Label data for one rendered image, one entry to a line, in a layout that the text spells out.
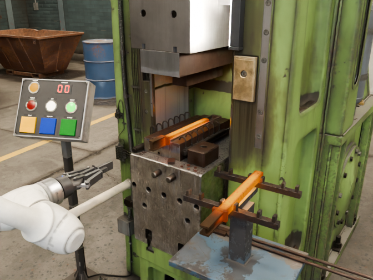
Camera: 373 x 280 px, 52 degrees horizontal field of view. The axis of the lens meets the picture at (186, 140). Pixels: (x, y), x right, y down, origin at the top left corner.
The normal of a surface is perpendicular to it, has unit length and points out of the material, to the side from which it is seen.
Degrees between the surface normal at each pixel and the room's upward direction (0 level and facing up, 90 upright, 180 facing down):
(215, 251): 0
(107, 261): 0
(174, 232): 90
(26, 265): 0
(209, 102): 90
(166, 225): 90
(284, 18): 90
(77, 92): 60
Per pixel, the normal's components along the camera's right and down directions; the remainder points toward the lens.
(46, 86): -0.16, -0.17
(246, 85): -0.58, 0.29
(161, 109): 0.81, 0.21
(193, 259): 0.00, -0.93
